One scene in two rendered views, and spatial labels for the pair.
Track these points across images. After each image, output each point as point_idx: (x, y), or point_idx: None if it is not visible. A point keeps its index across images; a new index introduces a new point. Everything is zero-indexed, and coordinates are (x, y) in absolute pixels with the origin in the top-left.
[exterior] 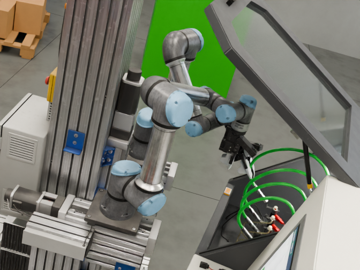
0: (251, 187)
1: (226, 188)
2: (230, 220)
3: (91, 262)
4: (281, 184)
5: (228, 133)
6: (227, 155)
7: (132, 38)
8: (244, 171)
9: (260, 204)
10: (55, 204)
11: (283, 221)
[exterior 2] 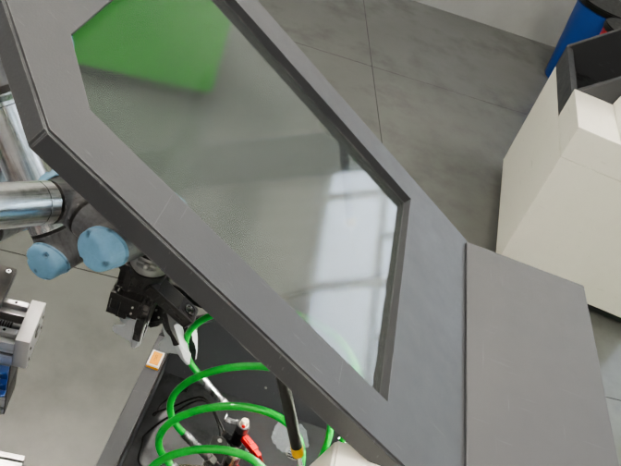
0: (208, 344)
1: (152, 352)
2: (164, 416)
3: None
4: (242, 408)
5: (125, 276)
6: (127, 322)
7: None
8: (172, 349)
9: (228, 374)
10: None
11: (274, 405)
